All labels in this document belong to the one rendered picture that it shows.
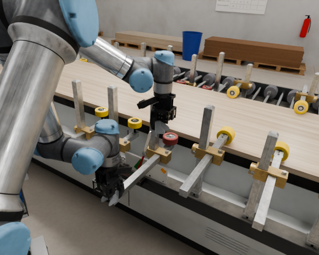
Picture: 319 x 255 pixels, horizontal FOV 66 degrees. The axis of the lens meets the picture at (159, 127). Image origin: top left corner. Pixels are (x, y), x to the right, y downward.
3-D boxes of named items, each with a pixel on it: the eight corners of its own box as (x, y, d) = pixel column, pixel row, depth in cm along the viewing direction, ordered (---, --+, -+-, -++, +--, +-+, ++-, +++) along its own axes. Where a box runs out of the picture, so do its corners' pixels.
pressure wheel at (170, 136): (171, 159, 127) (173, 140, 121) (158, 154, 130) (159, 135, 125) (178, 152, 133) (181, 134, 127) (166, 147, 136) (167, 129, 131)
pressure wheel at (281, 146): (285, 144, 107) (266, 147, 112) (290, 160, 108) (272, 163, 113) (286, 138, 111) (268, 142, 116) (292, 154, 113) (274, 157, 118)
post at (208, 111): (197, 199, 118) (212, 108, 95) (190, 196, 120) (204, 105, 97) (200, 195, 121) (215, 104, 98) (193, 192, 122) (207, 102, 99)
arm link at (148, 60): (122, 60, 82) (155, 61, 83) (121, 53, 91) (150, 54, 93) (122, 84, 85) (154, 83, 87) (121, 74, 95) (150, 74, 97)
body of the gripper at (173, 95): (166, 126, 98) (169, 97, 92) (149, 120, 101) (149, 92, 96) (175, 119, 103) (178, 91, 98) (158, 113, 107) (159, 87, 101)
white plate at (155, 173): (166, 184, 124) (167, 169, 119) (124, 166, 135) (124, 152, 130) (166, 184, 124) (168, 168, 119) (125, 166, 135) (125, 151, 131)
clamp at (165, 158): (166, 165, 119) (166, 156, 116) (143, 155, 124) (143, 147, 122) (171, 159, 123) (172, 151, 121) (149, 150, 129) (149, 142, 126)
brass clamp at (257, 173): (283, 190, 92) (287, 179, 90) (246, 177, 98) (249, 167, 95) (285, 181, 97) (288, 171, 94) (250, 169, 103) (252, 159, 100)
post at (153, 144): (153, 182, 130) (157, 96, 107) (147, 179, 131) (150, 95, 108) (156, 178, 132) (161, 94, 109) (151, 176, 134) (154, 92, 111)
